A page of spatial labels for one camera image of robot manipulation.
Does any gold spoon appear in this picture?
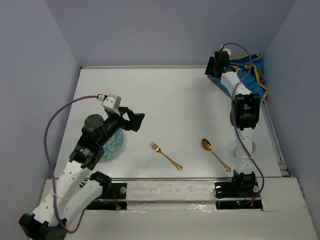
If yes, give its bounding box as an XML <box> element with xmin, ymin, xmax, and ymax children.
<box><xmin>201</xmin><ymin>138</ymin><xmax>232</xmax><ymax>173</ymax></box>

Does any gold fork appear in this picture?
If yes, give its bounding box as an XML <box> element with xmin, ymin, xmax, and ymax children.
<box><xmin>150</xmin><ymin>141</ymin><xmax>183</xmax><ymax>171</ymax></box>

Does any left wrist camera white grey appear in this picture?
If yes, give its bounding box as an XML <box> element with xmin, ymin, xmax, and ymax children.
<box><xmin>101</xmin><ymin>93</ymin><xmax>122</xmax><ymax>111</ymax></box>

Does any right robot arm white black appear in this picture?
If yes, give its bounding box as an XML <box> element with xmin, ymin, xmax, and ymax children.
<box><xmin>205</xmin><ymin>50</ymin><xmax>260</xmax><ymax>199</ymax></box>

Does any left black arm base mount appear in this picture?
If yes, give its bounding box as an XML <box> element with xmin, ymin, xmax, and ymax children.
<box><xmin>86</xmin><ymin>182</ymin><xmax>127</xmax><ymax>211</ymax></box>

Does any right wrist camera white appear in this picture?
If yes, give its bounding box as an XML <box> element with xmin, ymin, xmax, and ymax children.
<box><xmin>219</xmin><ymin>45</ymin><xmax>231</xmax><ymax>56</ymax></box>

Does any blue cartoon placemat cloth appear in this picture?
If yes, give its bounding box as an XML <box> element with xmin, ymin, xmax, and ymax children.
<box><xmin>204</xmin><ymin>53</ymin><xmax>268</xmax><ymax>103</ymax></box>

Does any blue paper cup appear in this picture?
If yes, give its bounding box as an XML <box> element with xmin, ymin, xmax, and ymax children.
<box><xmin>232</xmin><ymin>140</ymin><xmax>256</xmax><ymax>158</ymax></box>

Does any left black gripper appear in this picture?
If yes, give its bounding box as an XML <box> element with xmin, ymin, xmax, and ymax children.
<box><xmin>98</xmin><ymin>106</ymin><xmax>145</xmax><ymax>146</ymax></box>

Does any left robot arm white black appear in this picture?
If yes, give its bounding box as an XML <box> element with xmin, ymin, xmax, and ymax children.
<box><xmin>18</xmin><ymin>107</ymin><xmax>145</xmax><ymax>240</ymax></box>

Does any red and blue ceramic plate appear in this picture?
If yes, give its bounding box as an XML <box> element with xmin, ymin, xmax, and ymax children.
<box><xmin>100</xmin><ymin>129</ymin><xmax>125</xmax><ymax>161</ymax></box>

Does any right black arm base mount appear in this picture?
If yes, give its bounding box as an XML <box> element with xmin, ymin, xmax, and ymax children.
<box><xmin>213</xmin><ymin>181</ymin><xmax>263</xmax><ymax>210</ymax></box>

